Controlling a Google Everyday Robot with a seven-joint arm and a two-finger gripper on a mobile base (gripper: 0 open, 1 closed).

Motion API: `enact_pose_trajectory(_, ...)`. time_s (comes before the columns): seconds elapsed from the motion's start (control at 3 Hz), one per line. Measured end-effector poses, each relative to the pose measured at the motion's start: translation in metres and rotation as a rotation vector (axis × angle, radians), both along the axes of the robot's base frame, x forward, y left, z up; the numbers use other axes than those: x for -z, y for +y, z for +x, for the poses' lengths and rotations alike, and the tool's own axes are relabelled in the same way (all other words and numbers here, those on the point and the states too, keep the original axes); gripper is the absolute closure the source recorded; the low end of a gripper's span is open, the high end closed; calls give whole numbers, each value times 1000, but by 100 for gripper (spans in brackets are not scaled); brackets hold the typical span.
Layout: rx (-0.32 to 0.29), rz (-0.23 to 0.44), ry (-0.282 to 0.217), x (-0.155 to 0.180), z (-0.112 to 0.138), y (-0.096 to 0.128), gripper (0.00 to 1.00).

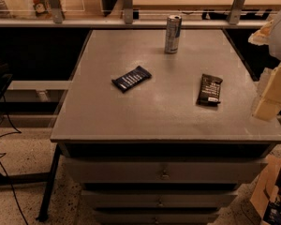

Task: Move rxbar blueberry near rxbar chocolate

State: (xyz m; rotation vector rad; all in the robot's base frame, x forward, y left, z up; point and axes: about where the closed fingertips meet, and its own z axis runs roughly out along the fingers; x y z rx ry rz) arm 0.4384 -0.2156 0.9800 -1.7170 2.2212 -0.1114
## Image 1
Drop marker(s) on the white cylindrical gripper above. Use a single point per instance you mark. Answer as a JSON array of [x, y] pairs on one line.
[[269, 105]]

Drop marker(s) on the blue rxbar blueberry wrapper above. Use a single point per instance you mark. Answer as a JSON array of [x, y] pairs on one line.
[[131, 79]]

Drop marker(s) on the black rxbar chocolate wrapper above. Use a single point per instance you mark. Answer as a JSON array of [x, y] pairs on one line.
[[210, 87]]

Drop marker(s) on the silver blue drink can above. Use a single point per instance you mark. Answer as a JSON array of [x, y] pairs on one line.
[[173, 30]]

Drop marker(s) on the grey drawer cabinet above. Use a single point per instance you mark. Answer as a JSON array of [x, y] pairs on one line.
[[160, 117]]

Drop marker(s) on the brown cardboard box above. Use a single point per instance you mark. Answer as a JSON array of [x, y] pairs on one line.
[[266, 197]]

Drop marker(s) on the top grey drawer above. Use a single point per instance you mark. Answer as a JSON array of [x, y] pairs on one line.
[[167, 170]]

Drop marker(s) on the grey drawer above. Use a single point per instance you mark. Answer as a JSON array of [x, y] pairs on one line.
[[154, 217], [167, 170], [159, 199]]

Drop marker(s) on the middle grey drawer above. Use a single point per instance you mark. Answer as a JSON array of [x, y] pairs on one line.
[[159, 199]]

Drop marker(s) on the bottom grey drawer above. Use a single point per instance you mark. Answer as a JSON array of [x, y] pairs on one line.
[[154, 217]]

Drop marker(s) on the right grey metal bracket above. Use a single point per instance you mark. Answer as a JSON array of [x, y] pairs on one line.
[[235, 12]]

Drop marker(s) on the left grey metal bracket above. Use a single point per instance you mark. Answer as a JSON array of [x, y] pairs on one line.
[[57, 12]]

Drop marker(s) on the black desk leg frame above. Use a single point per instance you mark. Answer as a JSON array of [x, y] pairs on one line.
[[30, 178]]

